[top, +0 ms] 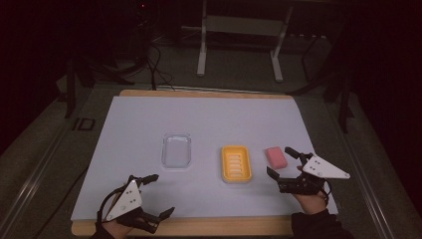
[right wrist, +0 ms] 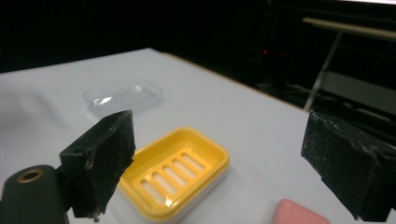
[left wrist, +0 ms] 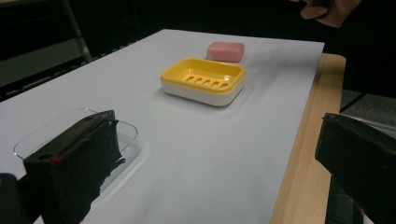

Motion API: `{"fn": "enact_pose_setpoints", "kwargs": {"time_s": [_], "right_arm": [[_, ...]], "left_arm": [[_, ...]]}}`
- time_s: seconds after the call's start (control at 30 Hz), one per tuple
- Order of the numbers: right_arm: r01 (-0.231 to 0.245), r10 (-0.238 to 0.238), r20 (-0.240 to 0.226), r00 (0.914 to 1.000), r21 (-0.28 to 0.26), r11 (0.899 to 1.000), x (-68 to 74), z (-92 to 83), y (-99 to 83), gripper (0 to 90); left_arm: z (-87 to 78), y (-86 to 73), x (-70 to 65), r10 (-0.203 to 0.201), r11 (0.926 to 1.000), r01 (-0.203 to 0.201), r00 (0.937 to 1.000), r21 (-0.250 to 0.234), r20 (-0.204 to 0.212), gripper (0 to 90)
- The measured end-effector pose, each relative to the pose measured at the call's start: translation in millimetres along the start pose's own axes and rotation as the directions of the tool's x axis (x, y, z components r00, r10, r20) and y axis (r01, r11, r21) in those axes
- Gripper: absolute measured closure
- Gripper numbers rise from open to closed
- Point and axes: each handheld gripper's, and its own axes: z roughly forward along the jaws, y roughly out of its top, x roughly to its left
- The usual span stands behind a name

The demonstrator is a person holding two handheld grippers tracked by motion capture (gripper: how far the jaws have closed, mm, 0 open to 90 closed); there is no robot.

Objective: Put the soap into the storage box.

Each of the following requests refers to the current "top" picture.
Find person's right hand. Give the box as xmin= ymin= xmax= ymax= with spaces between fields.
xmin=292 ymin=164 xmax=329 ymax=216

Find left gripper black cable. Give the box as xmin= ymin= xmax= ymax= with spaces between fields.
xmin=96 ymin=183 xmax=133 ymax=227

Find dark tripod stand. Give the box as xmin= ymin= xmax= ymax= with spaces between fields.
xmin=83 ymin=0 xmax=161 ymax=86

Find dark metal stand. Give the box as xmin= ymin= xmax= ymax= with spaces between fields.
xmin=58 ymin=58 xmax=80 ymax=120
xmin=288 ymin=19 xmax=356 ymax=134

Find pink soap bar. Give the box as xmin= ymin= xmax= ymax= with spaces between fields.
xmin=265 ymin=146 xmax=289 ymax=170

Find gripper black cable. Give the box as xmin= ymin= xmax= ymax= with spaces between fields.
xmin=319 ymin=179 xmax=333 ymax=205
xmin=96 ymin=183 xmax=133 ymax=227

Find white table mat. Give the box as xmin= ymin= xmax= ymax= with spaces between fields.
xmin=71 ymin=95 xmax=338 ymax=222

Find black floor bracket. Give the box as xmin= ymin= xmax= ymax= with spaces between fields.
xmin=72 ymin=117 xmax=97 ymax=131

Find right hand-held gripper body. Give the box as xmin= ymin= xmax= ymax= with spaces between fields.
xmin=278 ymin=152 xmax=351 ymax=197

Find white metal stand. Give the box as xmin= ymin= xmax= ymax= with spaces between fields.
xmin=196 ymin=0 xmax=295 ymax=84

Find clear plastic tray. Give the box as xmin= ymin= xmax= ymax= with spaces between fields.
xmin=160 ymin=131 xmax=193 ymax=169

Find person's left hand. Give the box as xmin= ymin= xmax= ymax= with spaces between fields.
xmin=102 ymin=217 xmax=147 ymax=239

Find black floor cables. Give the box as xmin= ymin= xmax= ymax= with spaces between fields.
xmin=145 ymin=43 xmax=177 ymax=92

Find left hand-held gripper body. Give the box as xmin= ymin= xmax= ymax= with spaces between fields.
xmin=105 ymin=178 xmax=160 ymax=234

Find yellow soap dish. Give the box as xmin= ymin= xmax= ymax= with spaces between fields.
xmin=220 ymin=144 xmax=254 ymax=184

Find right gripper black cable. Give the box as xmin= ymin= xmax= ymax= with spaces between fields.
xmin=319 ymin=179 xmax=333 ymax=205

